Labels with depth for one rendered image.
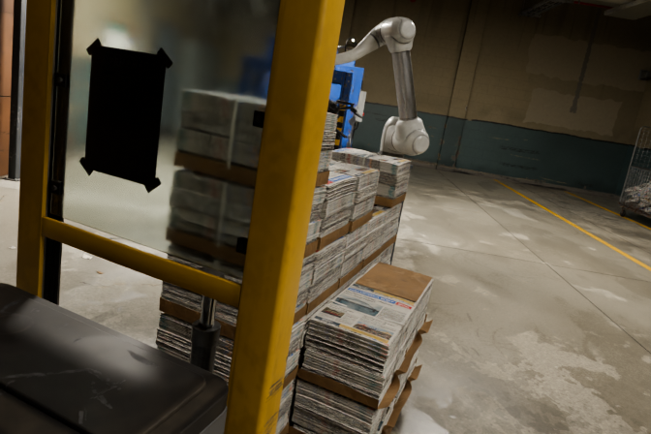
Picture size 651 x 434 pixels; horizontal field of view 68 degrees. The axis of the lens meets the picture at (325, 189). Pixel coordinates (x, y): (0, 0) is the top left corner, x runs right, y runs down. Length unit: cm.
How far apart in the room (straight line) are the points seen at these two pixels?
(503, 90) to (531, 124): 105
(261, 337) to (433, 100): 1100
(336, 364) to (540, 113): 1112
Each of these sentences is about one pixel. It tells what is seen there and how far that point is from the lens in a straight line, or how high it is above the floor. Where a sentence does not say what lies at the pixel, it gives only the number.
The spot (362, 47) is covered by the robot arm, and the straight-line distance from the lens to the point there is 280.
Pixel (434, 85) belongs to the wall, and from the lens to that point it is 1182.
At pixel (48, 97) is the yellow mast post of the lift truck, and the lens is 129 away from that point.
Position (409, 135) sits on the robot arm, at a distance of 273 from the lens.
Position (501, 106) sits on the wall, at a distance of 1217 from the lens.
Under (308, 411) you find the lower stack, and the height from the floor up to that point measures 27.
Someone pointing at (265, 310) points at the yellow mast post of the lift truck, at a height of 92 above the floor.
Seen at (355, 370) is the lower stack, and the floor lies 48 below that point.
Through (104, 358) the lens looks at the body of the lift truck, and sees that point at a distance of 104.
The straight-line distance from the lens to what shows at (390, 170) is 242.
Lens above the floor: 134
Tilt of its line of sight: 11 degrees down
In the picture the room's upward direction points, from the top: 9 degrees clockwise
